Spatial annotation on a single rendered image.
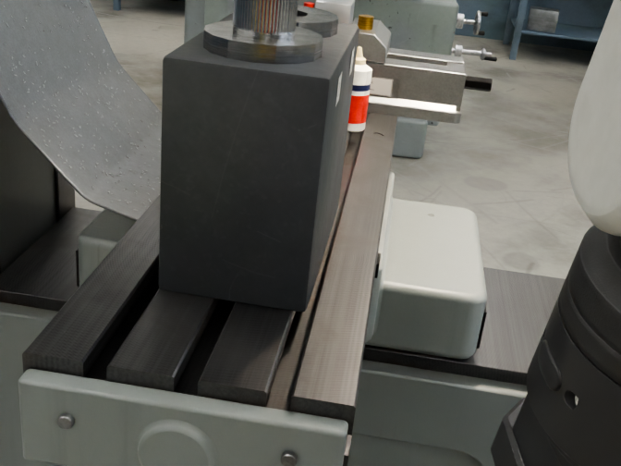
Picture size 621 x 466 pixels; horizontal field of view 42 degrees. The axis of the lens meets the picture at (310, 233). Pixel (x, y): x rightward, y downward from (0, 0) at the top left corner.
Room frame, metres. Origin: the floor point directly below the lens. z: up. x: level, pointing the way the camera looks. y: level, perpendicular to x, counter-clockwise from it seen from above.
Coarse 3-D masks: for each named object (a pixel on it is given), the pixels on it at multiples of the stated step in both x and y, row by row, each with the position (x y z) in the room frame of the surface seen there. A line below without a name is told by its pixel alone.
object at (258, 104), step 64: (192, 64) 0.55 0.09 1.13; (256, 64) 0.56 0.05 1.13; (320, 64) 0.58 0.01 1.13; (192, 128) 0.55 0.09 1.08; (256, 128) 0.55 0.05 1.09; (320, 128) 0.54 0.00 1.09; (192, 192) 0.55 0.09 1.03; (256, 192) 0.55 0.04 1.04; (320, 192) 0.55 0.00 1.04; (192, 256) 0.55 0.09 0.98; (256, 256) 0.55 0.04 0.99; (320, 256) 0.61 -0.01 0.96
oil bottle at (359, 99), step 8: (360, 48) 1.05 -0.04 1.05; (360, 56) 1.04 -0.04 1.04; (360, 64) 1.04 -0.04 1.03; (360, 72) 1.03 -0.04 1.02; (368, 72) 1.03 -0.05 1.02; (360, 80) 1.03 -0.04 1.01; (368, 80) 1.04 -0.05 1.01; (352, 88) 1.03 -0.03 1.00; (360, 88) 1.03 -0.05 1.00; (368, 88) 1.04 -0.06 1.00; (352, 96) 1.03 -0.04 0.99; (360, 96) 1.03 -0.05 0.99; (368, 96) 1.04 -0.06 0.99; (352, 104) 1.03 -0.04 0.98; (360, 104) 1.03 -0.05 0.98; (352, 112) 1.03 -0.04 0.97; (360, 112) 1.03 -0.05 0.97; (352, 120) 1.03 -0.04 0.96; (360, 120) 1.03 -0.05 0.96; (352, 128) 1.03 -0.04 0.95; (360, 128) 1.03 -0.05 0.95
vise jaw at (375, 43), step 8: (376, 24) 1.23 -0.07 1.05; (360, 32) 1.15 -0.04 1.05; (368, 32) 1.15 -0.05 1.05; (376, 32) 1.17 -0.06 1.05; (384, 32) 1.22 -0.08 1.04; (360, 40) 1.15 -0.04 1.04; (368, 40) 1.15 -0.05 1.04; (376, 40) 1.15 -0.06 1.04; (384, 40) 1.17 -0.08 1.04; (368, 48) 1.15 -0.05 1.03; (376, 48) 1.15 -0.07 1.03; (384, 48) 1.15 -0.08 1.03; (368, 56) 1.15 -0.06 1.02; (376, 56) 1.15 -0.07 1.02; (384, 56) 1.15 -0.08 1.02
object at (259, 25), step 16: (240, 0) 0.59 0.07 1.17; (256, 0) 0.58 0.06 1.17; (272, 0) 0.58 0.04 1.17; (288, 0) 0.59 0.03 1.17; (240, 16) 0.59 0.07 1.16; (256, 16) 0.58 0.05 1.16; (272, 16) 0.58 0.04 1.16; (288, 16) 0.59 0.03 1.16; (240, 32) 0.59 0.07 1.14; (256, 32) 0.58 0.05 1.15; (272, 32) 0.58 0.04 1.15; (288, 32) 0.59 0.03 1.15
